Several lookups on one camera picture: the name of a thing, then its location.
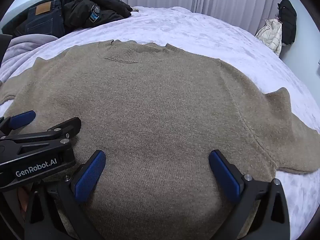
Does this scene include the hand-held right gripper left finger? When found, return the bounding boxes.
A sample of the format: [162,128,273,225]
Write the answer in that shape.
[24,149,107,240]

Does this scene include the grey bed headboard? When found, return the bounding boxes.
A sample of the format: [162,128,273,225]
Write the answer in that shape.
[0,0,94,30]

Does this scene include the dark blue jeans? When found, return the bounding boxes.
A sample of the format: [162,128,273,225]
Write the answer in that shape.
[14,0,66,37]

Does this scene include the black hanging jacket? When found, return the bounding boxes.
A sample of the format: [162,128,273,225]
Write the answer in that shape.
[277,0,297,46]

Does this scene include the tan knit sweater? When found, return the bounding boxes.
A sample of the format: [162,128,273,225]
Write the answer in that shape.
[0,39,320,240]

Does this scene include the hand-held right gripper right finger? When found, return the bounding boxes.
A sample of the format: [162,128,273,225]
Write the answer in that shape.
[209,149,291,240]

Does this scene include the cream puffer jacket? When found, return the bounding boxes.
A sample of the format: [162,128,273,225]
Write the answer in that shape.
[254,17,283,57]

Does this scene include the black puffer jacket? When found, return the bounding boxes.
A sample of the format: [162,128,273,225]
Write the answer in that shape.
[15,0,133,37]

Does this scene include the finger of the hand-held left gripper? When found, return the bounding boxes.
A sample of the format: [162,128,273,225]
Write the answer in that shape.
[0,110,36,137]
[0,117,82,147]

